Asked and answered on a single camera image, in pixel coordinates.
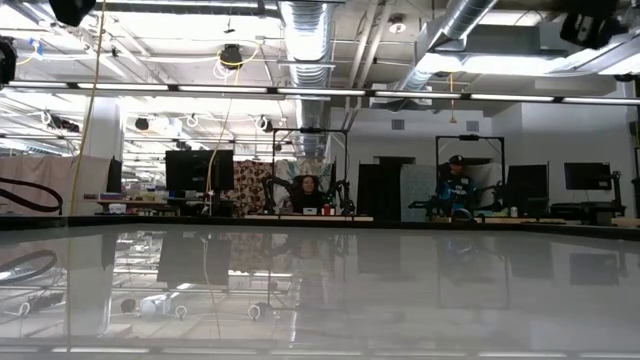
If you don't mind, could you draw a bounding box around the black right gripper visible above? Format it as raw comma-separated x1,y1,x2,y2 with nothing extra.
558,0,630,51

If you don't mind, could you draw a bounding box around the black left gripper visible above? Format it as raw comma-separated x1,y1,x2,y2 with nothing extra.
47,0,98,28

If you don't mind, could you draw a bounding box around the black monitor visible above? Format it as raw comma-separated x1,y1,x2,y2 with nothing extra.
164,148,235,195
106,157,124,195
505,163,550,217
563,161,613,192

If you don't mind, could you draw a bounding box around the beige partition cloth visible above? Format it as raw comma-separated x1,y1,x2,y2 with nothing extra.
0,154,112,217

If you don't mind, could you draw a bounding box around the person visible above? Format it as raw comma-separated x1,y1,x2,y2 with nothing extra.
291,173,327,215
437,153,477,221

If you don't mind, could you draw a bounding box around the pale green partition panel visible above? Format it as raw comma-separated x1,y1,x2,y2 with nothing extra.
399,164,439,222

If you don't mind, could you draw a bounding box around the brown floral cloth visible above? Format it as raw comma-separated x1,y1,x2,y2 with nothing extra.
227,159,275,216

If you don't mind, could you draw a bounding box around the long linear light bar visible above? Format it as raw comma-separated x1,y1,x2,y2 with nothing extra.
0,79,640,107

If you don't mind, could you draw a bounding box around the blue white floral cloth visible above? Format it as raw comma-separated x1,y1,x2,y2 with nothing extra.
272,158,334,207

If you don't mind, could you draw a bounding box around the dark cabinet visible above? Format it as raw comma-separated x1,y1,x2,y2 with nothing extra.
356,155,402,222

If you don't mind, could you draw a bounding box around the yellow cable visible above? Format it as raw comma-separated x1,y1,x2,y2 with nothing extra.
65,0,107,217

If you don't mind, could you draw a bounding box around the smooth silver ceiling duct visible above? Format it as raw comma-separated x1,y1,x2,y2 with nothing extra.
398,0,501,96

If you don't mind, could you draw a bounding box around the yellow hanging cord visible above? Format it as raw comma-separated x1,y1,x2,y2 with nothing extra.
448,72,458,125

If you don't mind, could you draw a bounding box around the black rig frame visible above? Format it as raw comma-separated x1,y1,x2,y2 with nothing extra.
434,133,506,214
271,127,350,214

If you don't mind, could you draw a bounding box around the black hose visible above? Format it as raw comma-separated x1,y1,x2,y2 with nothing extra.
0,176,65,215

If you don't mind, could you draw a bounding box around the pale hanging cable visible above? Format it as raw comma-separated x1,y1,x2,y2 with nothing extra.
204,47,261,217

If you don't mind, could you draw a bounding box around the ribbed silver ceiling duct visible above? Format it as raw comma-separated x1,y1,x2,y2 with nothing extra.
276,0,347,157

